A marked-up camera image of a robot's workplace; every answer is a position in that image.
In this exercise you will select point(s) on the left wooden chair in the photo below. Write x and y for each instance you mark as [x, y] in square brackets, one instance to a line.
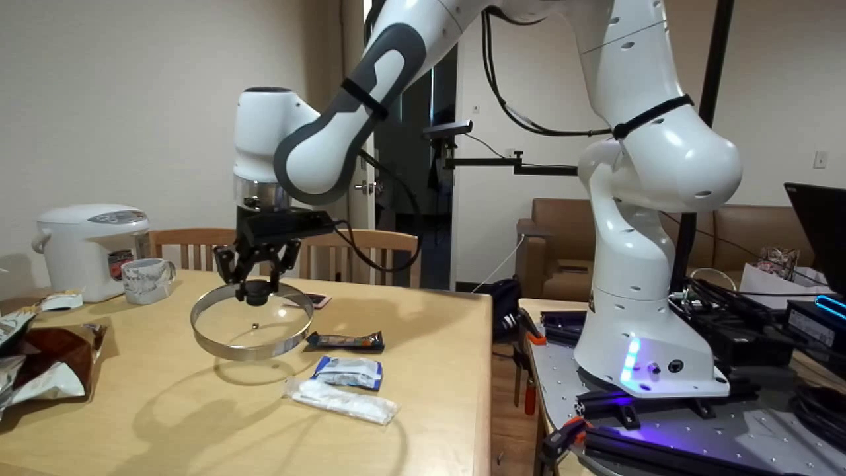
[363, 255]

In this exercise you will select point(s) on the blue sachet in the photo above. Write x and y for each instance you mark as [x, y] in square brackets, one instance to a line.
[349, 372]

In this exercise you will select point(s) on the dark blue snack bar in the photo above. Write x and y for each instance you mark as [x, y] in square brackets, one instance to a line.
[367, 341]

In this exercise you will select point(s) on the white electric water boiler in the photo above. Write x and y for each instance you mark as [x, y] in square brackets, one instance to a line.
[84, 246]

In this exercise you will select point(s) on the right wooden chair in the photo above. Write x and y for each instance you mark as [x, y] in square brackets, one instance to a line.
[189, 246]

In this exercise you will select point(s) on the brown snack bag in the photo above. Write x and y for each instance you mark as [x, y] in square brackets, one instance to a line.
[50, 363]

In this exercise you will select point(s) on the wooden chair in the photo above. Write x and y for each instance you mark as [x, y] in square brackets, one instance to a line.
[363, 255]
[189, 246]

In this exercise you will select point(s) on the robot mounting base plate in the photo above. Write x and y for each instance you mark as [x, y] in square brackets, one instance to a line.
[750, 434]

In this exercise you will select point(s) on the glass pot lid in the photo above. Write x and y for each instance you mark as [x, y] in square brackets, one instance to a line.
[246, 327]

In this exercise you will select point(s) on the white plastic-wrapped object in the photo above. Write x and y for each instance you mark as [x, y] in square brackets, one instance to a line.
[345, 402]

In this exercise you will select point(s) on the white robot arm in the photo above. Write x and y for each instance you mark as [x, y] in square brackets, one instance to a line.
[649, 154]

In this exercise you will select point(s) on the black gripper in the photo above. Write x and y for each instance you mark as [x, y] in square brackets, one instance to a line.
[276, 228]

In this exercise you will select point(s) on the black monitor with blue light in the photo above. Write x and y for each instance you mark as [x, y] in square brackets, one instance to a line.
[822, 220]

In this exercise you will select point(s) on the glass cup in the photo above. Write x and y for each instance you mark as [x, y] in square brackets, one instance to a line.
[145, 281]

